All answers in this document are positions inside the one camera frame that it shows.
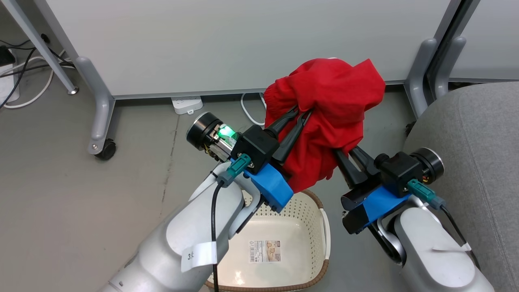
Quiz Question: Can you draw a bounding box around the red cloth garment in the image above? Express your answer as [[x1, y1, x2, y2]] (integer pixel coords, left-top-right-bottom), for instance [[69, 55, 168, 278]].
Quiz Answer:
[[264, 58, 386, 194]]

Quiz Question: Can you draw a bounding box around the white power strip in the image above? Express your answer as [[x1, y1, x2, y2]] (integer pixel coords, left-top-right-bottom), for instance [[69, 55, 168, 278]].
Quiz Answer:
[[170, 95, 203, 115]]

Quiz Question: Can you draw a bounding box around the black floor cable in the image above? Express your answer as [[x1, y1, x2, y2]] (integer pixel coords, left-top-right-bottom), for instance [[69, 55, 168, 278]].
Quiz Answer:
[[0, 34, 75, 110]]

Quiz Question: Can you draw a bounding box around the long grey partition foot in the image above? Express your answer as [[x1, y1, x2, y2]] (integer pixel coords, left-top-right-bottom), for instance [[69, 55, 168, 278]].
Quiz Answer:
[[74, 56, 117, 155]]

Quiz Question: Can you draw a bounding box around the white floor cable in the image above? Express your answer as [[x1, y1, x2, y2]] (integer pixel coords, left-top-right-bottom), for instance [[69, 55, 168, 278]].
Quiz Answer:
[[3, 49, 66, 109]]

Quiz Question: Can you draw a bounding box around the black caster wheel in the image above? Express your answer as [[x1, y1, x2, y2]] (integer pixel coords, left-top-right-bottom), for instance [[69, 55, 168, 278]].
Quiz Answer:
[[94, 139, 117, 161]]

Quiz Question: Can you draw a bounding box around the looped white cable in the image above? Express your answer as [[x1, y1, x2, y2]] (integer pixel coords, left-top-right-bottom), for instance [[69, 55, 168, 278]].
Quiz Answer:
[[240, 92, 268, 126]]

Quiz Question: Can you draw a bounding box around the white tape strip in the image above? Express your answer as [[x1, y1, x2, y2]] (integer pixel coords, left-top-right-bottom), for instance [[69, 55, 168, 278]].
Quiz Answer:
[[432, 243, 473, 253]]

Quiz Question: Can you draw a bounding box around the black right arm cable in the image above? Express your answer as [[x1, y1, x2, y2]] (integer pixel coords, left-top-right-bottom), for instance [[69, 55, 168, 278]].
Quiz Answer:
[[407, 179, 481, 270]]

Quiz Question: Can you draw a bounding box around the wide white partition panel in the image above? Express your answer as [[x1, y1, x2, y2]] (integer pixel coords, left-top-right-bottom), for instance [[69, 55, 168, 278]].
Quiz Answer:
[[32, 0, 463, 100]]

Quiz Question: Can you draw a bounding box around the cream plastic laundry basket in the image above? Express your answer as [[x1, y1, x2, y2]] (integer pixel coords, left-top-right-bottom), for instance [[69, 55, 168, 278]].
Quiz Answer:
[[203, 189, 331, 292]]

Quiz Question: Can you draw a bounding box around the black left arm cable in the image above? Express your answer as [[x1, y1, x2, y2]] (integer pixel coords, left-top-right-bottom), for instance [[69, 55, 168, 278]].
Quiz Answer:
[[211, 153, 252, 292]]

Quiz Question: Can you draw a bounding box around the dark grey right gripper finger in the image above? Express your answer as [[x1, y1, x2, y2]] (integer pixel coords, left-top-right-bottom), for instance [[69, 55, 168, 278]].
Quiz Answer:
[[333, 149, 368, 188], [351, 147, 380, 176]]

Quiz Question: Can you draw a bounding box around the grey metal desk frame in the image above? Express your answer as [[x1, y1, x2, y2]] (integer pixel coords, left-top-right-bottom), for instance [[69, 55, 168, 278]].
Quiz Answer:
[[6, 0, 79, 95]]

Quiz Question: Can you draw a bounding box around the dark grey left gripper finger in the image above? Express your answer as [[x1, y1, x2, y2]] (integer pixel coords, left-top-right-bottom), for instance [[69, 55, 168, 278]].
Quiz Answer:
[[264, 105, 300, 138], [272, 109, 313, 165]]

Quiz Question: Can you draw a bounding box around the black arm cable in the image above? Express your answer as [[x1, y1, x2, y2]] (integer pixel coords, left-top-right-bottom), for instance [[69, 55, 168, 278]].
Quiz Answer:
[[211, 153, 252, 292], [407, 179, 481, 270]]

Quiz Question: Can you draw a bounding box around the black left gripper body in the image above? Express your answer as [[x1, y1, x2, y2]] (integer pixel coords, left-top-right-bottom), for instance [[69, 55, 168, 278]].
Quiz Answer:
[[187, 112, 280, 175]]

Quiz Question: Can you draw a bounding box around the grey fabric chair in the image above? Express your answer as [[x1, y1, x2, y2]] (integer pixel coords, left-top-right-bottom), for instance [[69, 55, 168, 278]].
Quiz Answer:
[[403, 81, 519, 292]]

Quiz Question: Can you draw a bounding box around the flat white socket block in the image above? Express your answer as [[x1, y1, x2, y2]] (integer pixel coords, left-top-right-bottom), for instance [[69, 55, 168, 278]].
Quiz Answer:
[[0, 73, 20, 104]]

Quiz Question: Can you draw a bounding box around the white paper tag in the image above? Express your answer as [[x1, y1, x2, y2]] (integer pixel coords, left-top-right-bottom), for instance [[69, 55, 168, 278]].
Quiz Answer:
[[180, 241, 217, 272]]

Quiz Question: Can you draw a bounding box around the black power adapter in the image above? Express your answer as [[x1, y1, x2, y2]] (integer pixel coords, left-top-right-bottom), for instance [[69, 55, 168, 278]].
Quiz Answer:
[[0, 45, 16, 65]]

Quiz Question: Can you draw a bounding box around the printed basket label sticker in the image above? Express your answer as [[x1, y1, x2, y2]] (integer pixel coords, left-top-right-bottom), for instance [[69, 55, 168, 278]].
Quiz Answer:
[[248, 239, 281, 263]]

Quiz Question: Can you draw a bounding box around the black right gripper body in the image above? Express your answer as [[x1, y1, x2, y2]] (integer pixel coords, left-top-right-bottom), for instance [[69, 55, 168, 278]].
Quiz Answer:
[[375, 147, 444, 198]]

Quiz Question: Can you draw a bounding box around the narrow white partition panel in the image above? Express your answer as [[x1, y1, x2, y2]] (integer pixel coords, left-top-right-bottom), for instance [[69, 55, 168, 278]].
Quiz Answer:
[[448, 0, 519, 82]]

